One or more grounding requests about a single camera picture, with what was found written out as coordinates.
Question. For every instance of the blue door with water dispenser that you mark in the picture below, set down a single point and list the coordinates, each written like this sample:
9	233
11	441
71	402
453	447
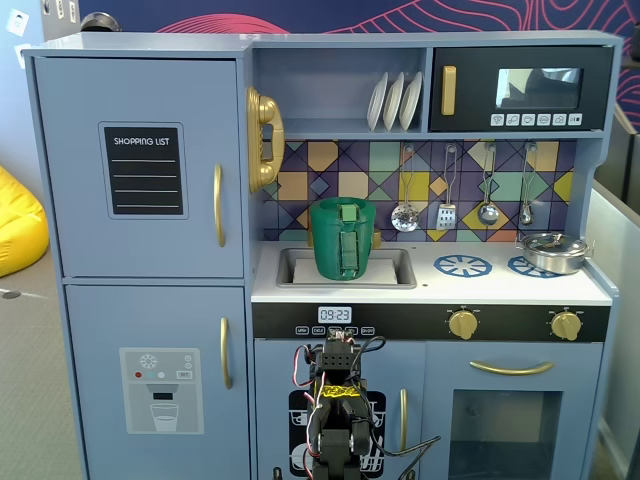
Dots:
175	320

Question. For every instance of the gold stove knob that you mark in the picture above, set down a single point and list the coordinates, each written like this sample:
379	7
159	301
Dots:
566	326
462	324

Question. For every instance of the blue oven door with window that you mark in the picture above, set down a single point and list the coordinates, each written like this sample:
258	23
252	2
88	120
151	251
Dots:
575	380

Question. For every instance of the metal serving spoon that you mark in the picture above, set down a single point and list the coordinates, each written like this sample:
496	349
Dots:
526	215

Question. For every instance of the grey toy sink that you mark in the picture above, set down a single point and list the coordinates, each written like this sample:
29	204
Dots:
400	280

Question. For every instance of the yellow beanbag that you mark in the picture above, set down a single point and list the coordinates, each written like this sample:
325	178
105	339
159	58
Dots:
20	225

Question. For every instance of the white wall socket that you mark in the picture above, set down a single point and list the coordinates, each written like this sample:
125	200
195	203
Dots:
17	21

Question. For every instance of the blue dishwasher door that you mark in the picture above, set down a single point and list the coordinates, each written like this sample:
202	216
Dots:
280	365

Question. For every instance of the round metal object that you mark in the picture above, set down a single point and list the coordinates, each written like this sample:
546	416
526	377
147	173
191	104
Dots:
100	22

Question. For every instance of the grey partition panel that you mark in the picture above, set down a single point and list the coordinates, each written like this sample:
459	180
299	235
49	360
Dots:
617	300

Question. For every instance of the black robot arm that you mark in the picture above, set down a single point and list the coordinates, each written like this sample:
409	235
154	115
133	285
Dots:
337	440

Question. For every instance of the blue fridge door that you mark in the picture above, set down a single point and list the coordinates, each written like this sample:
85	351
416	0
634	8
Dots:
75	225

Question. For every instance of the gold toy faucet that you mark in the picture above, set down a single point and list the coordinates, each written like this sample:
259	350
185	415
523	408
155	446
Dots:
376	239

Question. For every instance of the gold toy telephone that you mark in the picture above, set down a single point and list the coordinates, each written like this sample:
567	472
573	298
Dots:
265	115

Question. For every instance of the metal skimmer spoon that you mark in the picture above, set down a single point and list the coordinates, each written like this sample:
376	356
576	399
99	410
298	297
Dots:
405	218

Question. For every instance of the blue toy kitchen unit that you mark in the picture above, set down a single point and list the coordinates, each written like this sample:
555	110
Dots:
400	292

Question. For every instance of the black floor disc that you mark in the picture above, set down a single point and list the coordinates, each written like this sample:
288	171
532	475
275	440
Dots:
10	294

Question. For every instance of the green plastic container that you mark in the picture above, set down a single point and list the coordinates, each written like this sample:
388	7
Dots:
327	240

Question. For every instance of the metal ladle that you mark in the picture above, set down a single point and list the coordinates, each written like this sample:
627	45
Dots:
488	214

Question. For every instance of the metal slotted spatula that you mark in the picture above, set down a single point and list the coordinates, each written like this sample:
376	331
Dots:
446	217

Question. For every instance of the white toy plate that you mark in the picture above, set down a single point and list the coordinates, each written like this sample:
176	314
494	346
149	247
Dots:
375	105
411	102
392	107

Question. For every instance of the steel pot with lid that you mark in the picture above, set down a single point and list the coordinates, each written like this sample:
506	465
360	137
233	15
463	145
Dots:
552	254

